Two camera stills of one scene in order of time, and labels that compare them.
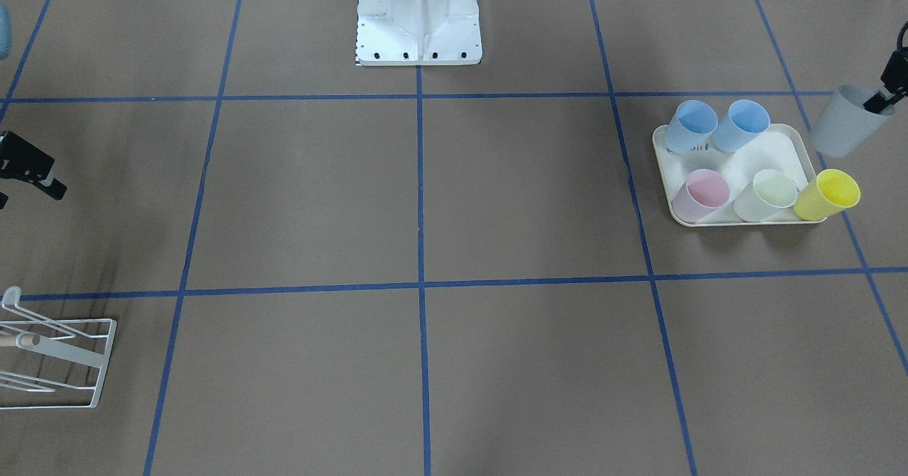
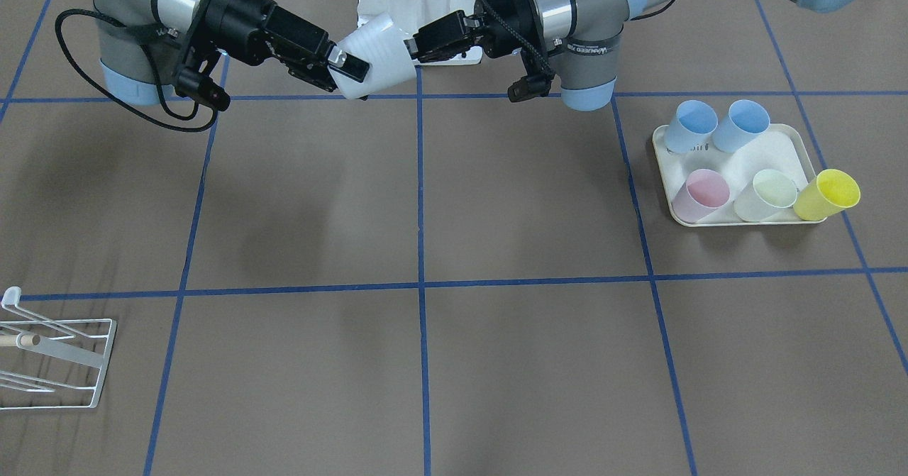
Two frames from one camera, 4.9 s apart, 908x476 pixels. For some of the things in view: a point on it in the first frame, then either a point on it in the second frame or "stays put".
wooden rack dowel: [10, 340] stays put
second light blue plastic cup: [745, 120] stays put
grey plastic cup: [845, 122] → [383, 47]
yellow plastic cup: [831, 192] stays put
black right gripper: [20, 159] → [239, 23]
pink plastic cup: [705, 191] stays put
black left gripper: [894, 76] → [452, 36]
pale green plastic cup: [770, 192] stays put
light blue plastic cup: [691, 128] stays put
